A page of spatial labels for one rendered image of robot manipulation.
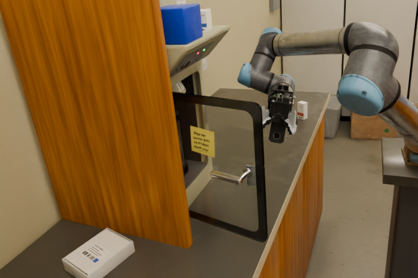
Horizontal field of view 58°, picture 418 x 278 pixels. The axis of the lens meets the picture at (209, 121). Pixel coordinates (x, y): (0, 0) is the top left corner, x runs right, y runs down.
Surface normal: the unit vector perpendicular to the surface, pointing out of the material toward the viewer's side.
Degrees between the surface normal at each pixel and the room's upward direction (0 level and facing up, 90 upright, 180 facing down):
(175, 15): 90
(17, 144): 90
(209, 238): 0
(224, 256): 0
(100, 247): 0
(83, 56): 90
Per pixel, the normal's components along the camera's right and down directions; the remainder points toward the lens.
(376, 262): -0.10, -0.92
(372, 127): -0.31, 0.43
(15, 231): 0.91, 0.07
